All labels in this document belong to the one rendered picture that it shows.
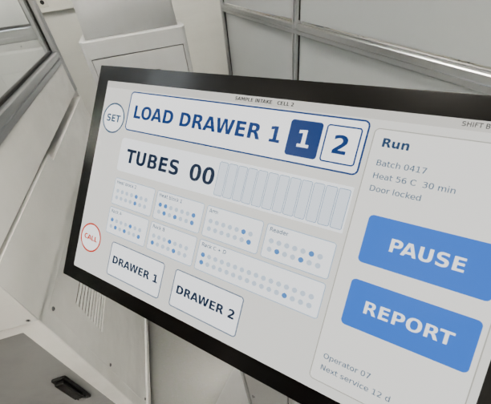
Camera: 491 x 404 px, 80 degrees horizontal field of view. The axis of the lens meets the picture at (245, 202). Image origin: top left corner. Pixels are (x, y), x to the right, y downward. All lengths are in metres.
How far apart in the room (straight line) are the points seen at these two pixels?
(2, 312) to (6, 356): 0.18
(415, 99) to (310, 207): 0.13
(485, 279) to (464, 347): 0.06
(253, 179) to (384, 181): 0.13
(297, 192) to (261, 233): 0.06
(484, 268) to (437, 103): 0.14
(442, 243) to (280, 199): 0.14
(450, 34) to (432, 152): 0.70
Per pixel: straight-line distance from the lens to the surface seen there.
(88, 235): 0.47
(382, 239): 0.28
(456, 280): 0.29
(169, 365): 1.46
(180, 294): 0.37
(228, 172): 0.32
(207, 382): 1.39
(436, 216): 0.29
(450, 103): 0.30
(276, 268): 0.31
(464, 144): 0.29
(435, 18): 0.99
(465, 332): 0.31
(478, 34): 0.93
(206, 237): 0.34
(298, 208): 0.29
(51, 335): 0.78
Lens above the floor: 1.30
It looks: 41 degrees down
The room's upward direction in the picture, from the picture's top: 7 degrees counter-clockwise
